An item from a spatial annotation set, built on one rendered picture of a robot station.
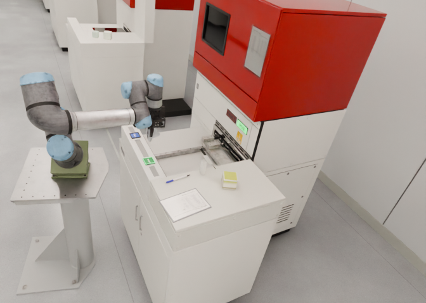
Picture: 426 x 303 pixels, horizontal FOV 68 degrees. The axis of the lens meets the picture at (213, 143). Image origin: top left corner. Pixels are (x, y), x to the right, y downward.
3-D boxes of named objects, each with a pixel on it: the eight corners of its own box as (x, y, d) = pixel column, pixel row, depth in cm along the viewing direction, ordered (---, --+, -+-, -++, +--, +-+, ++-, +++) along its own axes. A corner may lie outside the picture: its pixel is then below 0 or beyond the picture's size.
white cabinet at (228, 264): (190, 203, 287) (202, 126, 241) (248, 299, 220) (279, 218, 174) (118, 222, 257) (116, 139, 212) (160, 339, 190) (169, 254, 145)
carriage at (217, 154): (210, 141, 220) (211, 137, 218) (237, 174, 195) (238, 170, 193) (200, 142, 216) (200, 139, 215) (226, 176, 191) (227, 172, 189)
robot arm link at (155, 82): (142, 73, 148) (160, 71, 152) (142, 94, 154) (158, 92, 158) (149, 80, 142) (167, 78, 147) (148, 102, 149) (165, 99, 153)
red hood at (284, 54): (273, 61, 264) (294, -17, 231) (347, 108, 208) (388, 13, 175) (191, 65, 229) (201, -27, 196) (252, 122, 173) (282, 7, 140)
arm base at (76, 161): (51, 167, 170) (46, 165, 161) (55, 139, 174) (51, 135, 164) (81, 169, 174) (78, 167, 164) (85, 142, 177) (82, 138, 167)
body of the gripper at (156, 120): (165, 128, 162) (166, 108, 156) (148, 130, 158) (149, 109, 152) (160, 121, 168) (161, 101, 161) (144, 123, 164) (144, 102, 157)
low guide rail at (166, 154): (216, 146, 221) (217, 142, 219) (217, 148, 219) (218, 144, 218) (146, 159, 198) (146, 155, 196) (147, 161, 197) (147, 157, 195)
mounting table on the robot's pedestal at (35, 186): (14, 219, 163) (9, 200, 156) (34, 164, 198) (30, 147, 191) (107, 213, 175) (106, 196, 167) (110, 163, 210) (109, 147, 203)
